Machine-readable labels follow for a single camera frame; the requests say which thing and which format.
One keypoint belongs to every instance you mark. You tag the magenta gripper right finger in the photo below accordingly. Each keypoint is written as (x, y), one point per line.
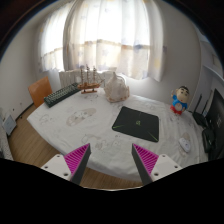
(152, 167)

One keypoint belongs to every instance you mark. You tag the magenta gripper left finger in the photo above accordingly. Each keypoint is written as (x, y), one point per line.
(71, 166)

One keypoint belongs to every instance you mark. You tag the black mouse pad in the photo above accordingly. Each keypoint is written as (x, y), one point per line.
(137, 124)

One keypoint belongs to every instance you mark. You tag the white computer mouse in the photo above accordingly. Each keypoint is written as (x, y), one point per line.
(185, 144)

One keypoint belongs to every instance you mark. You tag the white printed tablecloth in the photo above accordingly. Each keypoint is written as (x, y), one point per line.
(88, 118)

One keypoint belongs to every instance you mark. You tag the black wifi router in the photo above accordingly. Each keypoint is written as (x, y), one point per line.
(199, 118)

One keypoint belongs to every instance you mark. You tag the cartoon boy figurine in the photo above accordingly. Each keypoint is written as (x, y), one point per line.
(180, 99)

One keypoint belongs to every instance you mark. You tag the black mechanical keyboard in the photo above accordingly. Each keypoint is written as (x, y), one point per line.
(61, 94)

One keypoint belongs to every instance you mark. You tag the wooden model sailing ship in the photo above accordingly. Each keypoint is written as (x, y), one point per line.
(89, 81)

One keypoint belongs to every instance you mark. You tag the large white conch shell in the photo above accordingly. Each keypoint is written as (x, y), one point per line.
(116, 89)

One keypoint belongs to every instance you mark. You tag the white floor appliance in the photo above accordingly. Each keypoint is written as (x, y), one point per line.
(9, 124)

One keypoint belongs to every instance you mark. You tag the orange wooden chair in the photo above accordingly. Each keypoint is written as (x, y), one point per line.
(39, 90)

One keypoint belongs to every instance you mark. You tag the white radiator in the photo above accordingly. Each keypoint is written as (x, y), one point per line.
(74, 76)

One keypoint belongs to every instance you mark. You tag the white sheer curtain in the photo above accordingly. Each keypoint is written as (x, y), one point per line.
(125, 36)

